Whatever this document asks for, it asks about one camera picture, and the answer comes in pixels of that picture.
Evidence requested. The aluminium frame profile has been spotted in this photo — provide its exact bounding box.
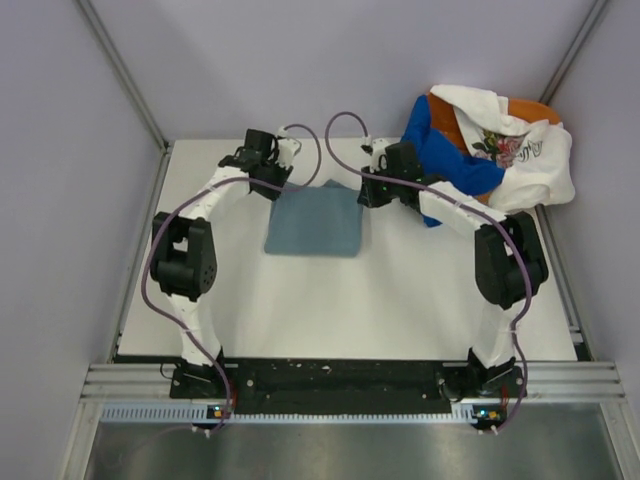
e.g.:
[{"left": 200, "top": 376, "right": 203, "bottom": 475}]
[{"left": 81, "top": 362, "right": 626, "bottom": 403}]

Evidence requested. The grey-blue t shirt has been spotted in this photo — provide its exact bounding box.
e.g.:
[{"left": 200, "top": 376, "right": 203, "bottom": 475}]
[{"left": 264, "top": 180, "right": 363, "bottom": 258}]

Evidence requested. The purple cable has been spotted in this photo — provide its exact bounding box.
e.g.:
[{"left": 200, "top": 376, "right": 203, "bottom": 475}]
[
  {"left": 324, "top": 110, "right": 531, "bottom": 434},
  {"left": 142, "top": 122, "right": 324, "bottom": 436}
]

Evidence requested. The grey slotted cable duct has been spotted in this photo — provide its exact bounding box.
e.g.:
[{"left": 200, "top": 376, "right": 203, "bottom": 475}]
[{"left": 99, "top": 403, "right": 506, "bottom": 425}]

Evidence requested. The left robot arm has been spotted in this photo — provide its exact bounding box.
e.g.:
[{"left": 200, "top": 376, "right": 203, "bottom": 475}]
[{"left": 147, "top": 127, "right": 301, "bottom": 397}]

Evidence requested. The royal blue t shirt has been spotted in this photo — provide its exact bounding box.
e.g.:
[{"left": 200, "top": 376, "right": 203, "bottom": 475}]
[{"left": 400, "top": 94, "right": 505, "bottom": 197}]

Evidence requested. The white printed t shirt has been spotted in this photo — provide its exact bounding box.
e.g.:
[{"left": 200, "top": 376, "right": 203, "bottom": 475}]
[{"left": 430, "top": 84, "right": 575, "bottom": 212}]

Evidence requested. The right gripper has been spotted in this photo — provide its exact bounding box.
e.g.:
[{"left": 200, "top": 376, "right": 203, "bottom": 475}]
[{"left": 357, "top": 163, "right": 402, "bottom": 210}]

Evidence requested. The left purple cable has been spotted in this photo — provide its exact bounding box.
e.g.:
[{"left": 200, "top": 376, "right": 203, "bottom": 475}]
[{"left": 142, "top": 122, "right": 324, "bottom": 436}]

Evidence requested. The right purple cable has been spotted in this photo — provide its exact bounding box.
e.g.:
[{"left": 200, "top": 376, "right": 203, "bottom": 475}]
[{"left": 324, "top": 110, "right": 531, "bottom": 434}]

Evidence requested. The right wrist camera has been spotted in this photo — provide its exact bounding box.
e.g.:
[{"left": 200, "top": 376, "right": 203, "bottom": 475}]
[{"left": 361, "top": 135, "right": 391, "bottom": 173}]

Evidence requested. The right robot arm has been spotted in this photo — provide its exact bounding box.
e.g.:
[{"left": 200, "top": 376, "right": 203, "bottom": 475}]
[{"left": 358, "top": 137, "right": 549, "bottom": 401}]

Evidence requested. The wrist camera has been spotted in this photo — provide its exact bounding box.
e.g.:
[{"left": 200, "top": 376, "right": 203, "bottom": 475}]
[
  {"left": 361, "top": 135, "right": 391, "bottom": 173},
  {"left": 276, "top": 127, "right": 302, "bottom": 169}
]

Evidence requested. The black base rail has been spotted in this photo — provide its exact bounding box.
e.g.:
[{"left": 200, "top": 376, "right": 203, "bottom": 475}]
[{"left": 169, "top": 357, "right": 524, "bottom": 416}]

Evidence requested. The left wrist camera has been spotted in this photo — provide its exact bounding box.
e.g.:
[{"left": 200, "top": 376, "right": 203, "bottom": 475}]
[{"left": 276, "top": 127, "right": 302, "bottom": 169}]

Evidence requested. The orange basket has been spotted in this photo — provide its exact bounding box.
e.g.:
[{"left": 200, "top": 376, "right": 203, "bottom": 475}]
[{"left": 412, "top": 84, "right": 576, "bottom": 212}]

